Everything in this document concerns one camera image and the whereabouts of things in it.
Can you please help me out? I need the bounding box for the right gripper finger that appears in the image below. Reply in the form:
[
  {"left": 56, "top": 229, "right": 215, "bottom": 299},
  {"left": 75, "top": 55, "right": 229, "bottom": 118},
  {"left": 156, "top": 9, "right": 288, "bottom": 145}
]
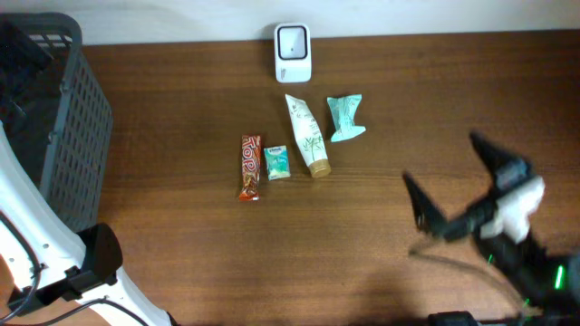
[
  {"left": 469, "top": 131, "right": 528, "bottom": 175},
  {"left": 402, "top": 172, "right": 448, "bottom": 236}
]

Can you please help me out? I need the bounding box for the mint green snack packet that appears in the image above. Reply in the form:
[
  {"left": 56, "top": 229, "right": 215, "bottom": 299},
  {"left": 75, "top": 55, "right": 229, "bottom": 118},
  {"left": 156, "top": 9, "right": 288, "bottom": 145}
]
[{"left": 326, "top": 94, "right": 366, "bottom": 142}]

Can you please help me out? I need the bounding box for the white cream tube gold cap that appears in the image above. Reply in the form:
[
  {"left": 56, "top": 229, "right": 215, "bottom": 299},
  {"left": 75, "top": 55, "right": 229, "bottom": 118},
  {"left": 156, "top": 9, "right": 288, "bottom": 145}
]
[{"left": 285, "top": 94, "right": 332, "bottom": 178}]

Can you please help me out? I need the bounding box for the small teal tissue pack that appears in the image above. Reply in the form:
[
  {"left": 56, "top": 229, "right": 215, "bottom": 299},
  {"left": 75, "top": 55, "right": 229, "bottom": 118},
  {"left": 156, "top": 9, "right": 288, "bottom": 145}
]
[{"left": 264, "top": 146, "right": 291, "bottom": 180}]

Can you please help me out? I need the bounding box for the red chocolate bar wrapper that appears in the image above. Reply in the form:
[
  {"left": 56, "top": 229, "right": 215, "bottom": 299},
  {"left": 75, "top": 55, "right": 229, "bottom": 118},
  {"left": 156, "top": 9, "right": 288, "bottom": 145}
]
[{"left": 238, "top": 135, "right": 261, "bottom": 201}]

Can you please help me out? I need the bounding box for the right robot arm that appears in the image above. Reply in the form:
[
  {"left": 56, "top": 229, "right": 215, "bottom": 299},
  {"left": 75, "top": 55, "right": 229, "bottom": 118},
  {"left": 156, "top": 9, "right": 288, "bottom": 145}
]
[{"left": 402, "top": 132, "right": 579, "bottom": 325}]

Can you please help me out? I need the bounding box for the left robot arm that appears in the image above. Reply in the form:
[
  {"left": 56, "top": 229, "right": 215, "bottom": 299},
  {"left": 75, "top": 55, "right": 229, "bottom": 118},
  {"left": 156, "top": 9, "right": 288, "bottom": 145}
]
[{"left": 1, "top": 128, "right": 175, "bottom": 325}]

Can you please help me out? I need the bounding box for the grey plastic mesh basket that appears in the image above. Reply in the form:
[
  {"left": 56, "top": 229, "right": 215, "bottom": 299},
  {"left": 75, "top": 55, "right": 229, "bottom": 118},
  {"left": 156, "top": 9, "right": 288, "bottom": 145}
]
[{"left": 1, "top": 13, "right": 113, "bottom": 232}]

